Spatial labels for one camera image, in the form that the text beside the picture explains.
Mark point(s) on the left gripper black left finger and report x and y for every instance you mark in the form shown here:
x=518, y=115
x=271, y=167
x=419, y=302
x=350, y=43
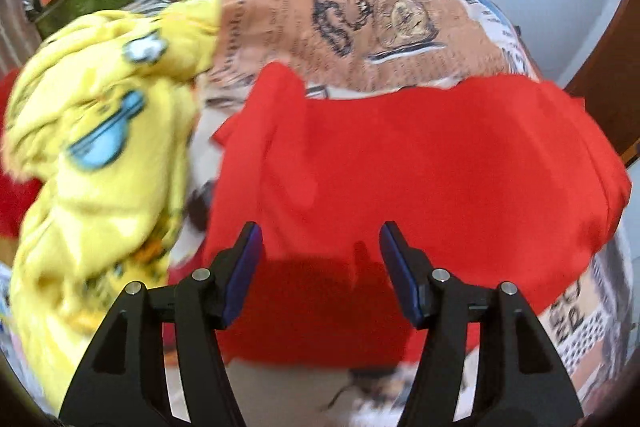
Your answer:
x=155, y=359

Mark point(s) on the red zip jacket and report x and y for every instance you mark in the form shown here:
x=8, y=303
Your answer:
x=498, y=178

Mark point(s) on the red fluffy garment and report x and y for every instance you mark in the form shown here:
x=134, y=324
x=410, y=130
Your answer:
x=16, y=197

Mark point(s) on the yellow cartoon fleece blanket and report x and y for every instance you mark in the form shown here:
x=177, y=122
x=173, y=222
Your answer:
x=102, y=116

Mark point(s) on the brown wooden door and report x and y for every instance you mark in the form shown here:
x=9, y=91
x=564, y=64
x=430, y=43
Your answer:
x=609, y=81

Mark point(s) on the striped red gold curtain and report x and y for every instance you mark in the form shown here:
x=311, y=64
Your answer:
x=19, y=37

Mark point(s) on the newspaper print bed quilt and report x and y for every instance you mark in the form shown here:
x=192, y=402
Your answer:
x=352, y=49

